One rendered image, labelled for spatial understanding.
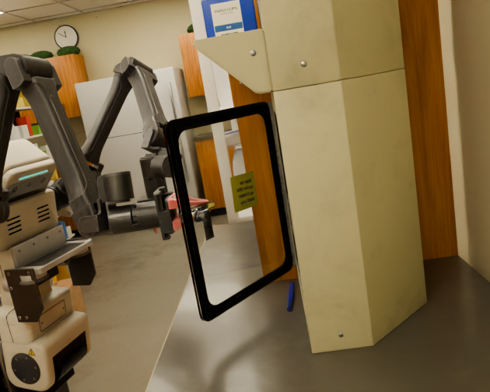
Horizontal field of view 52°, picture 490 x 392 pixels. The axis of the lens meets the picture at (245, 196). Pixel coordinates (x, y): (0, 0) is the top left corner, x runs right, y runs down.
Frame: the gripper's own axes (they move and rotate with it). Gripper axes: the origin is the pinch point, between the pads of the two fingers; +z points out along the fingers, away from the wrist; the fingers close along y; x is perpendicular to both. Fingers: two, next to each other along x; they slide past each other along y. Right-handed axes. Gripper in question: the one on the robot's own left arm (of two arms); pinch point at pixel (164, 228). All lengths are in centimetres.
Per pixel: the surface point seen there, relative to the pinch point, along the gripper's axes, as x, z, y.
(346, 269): -46, 1, 41
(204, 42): -46, -41, 24
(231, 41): -46, -40, 28
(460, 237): -3, 13, 76
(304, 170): -46, -18, 37
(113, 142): 441, 0, -147
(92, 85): 441, -66, -158
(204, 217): -37.5, -10.3, 17.3
